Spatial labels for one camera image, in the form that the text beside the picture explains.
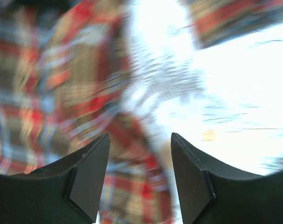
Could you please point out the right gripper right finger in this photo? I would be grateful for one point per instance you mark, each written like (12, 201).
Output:
(213, 192)

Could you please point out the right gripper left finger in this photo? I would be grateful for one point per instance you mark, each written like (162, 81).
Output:
(66, 191)

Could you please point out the plaid long sleeve shirt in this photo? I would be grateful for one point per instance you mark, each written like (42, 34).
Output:
(64, 68)

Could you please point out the floral table mat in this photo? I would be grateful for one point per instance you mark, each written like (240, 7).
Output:
(227, 100)

